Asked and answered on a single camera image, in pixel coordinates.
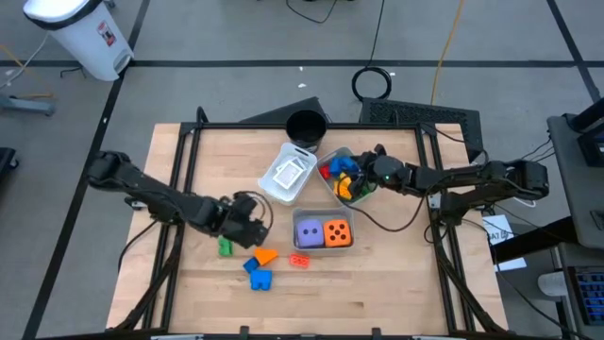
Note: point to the blue lit keyboard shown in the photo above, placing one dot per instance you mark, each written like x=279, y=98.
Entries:
x=592, y=295

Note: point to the black desk device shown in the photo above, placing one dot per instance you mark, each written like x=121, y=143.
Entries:
x=592, y=146

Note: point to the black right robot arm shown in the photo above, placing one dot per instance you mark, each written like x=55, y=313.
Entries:
x=472, y=181

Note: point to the green round-stud toy block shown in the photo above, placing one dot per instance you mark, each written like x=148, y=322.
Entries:
x=225, y=247

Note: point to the black diagonal beam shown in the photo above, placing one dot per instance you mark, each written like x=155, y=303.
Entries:
x=533, y=241

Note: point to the grey plastic bin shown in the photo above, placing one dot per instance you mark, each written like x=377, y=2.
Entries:
x=297, y=212
x=329, y=188

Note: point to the white plastic bin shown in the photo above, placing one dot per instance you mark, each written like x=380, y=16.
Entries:
x=266, y=186

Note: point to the orange wedge toy block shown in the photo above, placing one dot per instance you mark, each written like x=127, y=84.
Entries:
x=266, y=256

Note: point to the orange foam die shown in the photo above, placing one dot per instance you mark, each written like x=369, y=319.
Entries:
x=338, y=233

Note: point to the black floor object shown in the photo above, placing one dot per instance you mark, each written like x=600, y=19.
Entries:
x=7, y=163

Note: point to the green studded brick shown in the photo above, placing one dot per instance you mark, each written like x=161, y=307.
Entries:
x=364, y=191

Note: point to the yellow-orange long brick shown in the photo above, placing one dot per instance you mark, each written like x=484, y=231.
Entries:
x=342, y=191

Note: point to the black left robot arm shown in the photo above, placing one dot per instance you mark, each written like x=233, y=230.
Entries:
x=156, y=198

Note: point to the blue heart-shaped block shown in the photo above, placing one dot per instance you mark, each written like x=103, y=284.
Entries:
x=350, y=164

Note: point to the white paper sheet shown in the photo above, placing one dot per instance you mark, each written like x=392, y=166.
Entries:
x=495, y=226
x=512, y=264

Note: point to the white rounded object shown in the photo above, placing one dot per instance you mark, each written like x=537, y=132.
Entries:
x=552, y=283

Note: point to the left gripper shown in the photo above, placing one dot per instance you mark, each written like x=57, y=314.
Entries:
x=240, y=219

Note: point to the black table clamp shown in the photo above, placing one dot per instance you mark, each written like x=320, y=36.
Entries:
x=376, y=333
x=243, y=332

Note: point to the small blue toy block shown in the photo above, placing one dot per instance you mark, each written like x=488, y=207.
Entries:
x=251, y=265
x=336, y=166

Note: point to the black bucket with eyes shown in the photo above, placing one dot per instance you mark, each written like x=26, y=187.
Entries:
x=307, y=127

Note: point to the large blue toy block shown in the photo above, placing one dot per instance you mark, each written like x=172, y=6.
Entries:
x=261, y=280

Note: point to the yellow round-stud block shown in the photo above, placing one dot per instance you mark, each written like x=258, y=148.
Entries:
x=347, y=178

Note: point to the grey side desk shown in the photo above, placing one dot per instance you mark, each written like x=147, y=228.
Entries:
x=575, y=189

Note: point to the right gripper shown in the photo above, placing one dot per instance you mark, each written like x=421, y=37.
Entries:
x=365, y=172

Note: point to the grey stand foot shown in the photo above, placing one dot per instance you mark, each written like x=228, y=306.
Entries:
x=28, y=105

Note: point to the black aluminium table frame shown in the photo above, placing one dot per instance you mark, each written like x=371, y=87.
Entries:
x=236, y=125

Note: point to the red-orange studded brick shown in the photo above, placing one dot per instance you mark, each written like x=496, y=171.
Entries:
x=299, y=261

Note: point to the small red toy block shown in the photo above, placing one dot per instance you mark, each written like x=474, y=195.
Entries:
x=325, y=172

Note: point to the purple foam die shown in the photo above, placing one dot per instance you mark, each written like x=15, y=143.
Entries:
x=309, y=234

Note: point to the white trash bin black lid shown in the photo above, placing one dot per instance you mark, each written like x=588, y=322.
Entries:
x=80, y=38

